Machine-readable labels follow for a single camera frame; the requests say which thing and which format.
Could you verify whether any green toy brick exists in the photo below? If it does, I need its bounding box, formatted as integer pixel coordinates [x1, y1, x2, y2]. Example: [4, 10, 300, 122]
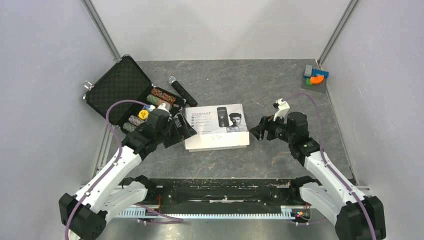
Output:
[305, 78, 313, 86]

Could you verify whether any purple cable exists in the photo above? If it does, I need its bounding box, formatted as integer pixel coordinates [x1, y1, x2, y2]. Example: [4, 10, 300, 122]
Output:
[63, 99, 184, 240]
[284, 92, 377, 240]

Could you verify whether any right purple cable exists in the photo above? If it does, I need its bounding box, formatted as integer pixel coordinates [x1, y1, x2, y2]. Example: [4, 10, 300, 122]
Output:
[284, 92, 377, 240]

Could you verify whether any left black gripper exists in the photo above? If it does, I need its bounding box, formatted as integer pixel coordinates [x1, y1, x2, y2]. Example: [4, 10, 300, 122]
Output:
[156, 111, 196, 148]

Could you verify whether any grey toy brick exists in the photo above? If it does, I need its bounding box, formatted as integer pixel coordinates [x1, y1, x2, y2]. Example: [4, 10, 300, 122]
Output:
[303, 64, 313, 79]

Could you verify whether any white clipper kit box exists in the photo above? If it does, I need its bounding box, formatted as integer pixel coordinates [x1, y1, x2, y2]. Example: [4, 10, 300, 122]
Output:
[184, 103, 250, 152]

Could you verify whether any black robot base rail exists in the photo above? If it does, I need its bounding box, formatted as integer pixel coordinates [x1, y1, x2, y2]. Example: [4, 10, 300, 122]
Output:
[122, 177, 324, 208]

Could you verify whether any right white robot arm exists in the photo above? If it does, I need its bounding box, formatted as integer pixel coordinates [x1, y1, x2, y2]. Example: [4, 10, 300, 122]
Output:
[249, 112, 387, 240]

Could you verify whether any purple chip stack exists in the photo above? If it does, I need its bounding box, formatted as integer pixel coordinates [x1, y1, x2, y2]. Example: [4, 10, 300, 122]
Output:
[128, 115, 145, 127]

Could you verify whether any grey toy brick baseplate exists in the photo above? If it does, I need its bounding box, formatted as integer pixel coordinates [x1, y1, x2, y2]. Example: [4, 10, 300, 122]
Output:
[300, 78, 327, 93]

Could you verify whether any dark green chip stack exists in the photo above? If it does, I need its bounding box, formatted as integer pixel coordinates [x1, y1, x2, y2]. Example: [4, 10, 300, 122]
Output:
[122, 122, 137, 133]

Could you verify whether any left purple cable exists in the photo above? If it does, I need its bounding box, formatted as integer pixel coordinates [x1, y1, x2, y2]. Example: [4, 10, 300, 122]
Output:
[63, 99, 184, 240]

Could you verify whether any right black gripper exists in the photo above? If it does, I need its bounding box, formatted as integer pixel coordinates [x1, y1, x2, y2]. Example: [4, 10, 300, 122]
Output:
[249, 111, 294, 144]

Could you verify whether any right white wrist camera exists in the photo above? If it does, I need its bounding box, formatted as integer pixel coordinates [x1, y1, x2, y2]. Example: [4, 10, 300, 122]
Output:
[272, 98, 290, 122]

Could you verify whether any white cable duct strip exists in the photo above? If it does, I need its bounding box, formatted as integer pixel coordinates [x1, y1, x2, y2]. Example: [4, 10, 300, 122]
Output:
[116, 206, 296, 221]

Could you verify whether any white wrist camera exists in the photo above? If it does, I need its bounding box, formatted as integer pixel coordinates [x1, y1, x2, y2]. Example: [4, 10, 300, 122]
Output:
[157, 102, 172, 113]
[272, 98, 290, 122]

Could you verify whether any black aluminium poker case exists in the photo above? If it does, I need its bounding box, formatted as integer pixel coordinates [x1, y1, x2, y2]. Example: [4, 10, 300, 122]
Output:
[83, 54, 186, 118]

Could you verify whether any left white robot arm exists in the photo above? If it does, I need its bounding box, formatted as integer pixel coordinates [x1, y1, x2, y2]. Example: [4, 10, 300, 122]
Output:
[59, 109, 197, 240]

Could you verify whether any black microphone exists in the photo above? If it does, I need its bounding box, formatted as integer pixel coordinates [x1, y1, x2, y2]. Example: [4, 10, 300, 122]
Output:
[168, 76, 198, 107]

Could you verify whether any yellow dealer button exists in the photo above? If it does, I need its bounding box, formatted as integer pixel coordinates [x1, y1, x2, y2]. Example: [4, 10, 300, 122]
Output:
[137, 109, 150, 121]

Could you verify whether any orange curved toy piece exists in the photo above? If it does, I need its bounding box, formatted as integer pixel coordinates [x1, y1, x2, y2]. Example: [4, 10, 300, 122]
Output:
[309, 74, 325, 85]

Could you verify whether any orange brown chip stack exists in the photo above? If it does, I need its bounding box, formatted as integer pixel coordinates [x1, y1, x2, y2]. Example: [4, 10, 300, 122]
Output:
[151, 88, 177, 104]

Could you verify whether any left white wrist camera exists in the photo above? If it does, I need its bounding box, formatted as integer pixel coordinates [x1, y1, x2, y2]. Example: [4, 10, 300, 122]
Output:
[157, 102, 172, 113]

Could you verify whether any blue toy brick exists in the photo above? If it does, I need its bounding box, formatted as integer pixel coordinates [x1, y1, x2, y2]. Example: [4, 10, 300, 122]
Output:
[311, 68, 329, 79]

